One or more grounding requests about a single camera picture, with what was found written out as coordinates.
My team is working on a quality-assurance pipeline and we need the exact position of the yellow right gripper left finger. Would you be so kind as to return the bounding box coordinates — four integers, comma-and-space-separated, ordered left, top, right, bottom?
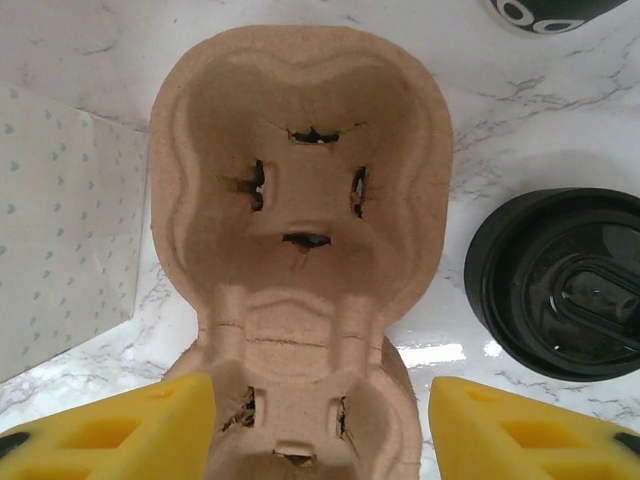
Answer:
0, 372, 219, 480

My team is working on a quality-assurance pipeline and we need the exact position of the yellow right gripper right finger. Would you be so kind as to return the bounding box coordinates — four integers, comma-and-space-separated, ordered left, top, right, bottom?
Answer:
429, 375, 640, 480

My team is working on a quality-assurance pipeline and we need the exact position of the patterned paper gift bag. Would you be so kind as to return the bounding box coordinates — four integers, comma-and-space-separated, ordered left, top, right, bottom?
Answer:
0, 79, 151, 386

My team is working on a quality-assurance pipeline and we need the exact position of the brown pulp cup carrier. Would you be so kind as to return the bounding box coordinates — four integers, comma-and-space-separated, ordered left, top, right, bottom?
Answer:
148, 24, 455, 480

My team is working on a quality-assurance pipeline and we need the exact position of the black plastic cup lid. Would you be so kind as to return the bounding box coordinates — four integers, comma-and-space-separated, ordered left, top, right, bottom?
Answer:
462, 187, 640, 386

